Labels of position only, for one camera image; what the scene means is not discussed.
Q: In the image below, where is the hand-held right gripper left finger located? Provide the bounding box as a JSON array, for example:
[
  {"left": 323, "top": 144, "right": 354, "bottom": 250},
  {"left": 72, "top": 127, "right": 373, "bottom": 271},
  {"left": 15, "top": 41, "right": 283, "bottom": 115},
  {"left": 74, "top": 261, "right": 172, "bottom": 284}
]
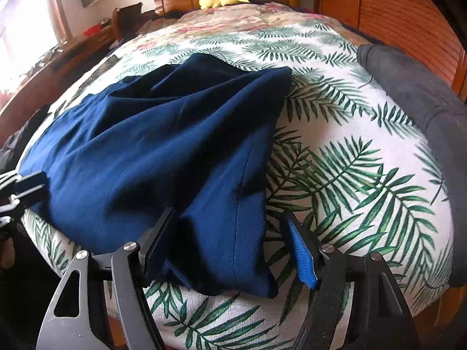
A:
[{"left": 36, "top": 207, "right": 175, "bottom": 350}]

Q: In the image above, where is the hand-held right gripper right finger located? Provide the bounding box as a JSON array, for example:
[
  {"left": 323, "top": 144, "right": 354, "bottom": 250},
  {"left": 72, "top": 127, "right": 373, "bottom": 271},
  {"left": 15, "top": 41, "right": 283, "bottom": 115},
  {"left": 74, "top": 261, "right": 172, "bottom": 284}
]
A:
[{"left": 279, "top": 212, "right": 422, "bottom": 350}]

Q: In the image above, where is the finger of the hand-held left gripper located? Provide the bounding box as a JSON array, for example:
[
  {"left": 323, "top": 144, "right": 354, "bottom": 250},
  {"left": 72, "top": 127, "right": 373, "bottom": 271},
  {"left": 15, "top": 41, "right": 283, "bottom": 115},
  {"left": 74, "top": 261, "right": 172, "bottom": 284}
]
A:
[{"left": 0, "top": 171, "right": 47, "bottom": 227}]

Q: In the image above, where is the navy blue jacket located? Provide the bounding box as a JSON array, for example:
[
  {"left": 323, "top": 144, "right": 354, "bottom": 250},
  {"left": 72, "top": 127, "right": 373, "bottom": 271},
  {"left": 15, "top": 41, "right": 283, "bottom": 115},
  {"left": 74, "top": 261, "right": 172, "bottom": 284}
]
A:
[{"left": 18, "top": 53, "right": 293, "bottom": 298}]

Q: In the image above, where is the black clothing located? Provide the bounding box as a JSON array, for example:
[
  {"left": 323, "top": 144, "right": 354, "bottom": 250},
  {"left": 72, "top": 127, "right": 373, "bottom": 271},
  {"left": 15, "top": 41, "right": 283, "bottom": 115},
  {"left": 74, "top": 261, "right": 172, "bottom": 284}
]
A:
[{"left": 0, "top": 104, "right": 52, "bottom": 176}]

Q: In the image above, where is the leaf print bed sheet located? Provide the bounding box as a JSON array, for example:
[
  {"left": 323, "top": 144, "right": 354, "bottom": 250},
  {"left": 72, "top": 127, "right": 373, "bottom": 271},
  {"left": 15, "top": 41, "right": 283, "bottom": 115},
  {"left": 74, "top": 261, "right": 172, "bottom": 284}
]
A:
[{"left": 20, "top": 18, "right": 455, "bottom": 350}]

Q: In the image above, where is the wooden desk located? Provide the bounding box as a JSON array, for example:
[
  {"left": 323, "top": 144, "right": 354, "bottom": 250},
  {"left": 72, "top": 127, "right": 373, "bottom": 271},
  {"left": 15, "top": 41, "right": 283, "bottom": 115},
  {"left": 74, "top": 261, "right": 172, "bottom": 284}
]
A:
[{"left": 0, "top": 25, "right": 118, "bottom": 140}]

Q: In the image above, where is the bright window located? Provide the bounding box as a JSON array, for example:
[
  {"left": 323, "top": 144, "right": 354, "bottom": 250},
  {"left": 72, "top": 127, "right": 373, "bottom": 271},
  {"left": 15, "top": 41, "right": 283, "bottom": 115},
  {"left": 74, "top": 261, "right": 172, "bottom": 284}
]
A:
[{"left": 0, "top": 0, "right": 67, "bottom": 93}]

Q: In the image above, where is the wooden chair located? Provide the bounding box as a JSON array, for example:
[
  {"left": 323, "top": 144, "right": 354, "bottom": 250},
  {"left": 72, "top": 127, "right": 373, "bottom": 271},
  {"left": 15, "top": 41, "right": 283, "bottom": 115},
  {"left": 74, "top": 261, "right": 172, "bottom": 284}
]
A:
[{"left": 111, "top": 2, "right": 144, "bottom": 43}]

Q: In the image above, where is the grey cloth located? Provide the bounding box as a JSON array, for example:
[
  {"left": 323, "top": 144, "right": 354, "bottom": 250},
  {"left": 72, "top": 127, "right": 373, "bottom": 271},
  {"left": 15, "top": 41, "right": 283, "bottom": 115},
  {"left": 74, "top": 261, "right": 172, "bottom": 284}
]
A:
[{"left": 356, "top": 44, "right": 467, "bottom": 289}]

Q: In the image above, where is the floral blanket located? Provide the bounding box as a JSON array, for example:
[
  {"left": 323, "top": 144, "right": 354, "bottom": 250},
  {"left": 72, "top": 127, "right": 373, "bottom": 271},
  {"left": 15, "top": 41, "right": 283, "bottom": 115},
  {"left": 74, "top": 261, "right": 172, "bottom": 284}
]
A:
[{"left": 134, "top": 2, "right": 331, "bottom": 56}]

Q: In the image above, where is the wooden louvered wardrobe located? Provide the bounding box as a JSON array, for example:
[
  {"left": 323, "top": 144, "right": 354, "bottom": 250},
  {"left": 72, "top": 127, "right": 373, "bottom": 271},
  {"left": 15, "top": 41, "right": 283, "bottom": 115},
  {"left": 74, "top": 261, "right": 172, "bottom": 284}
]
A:
[{"left": 311, "top": 0, "right": 467, "bottom": 103}]

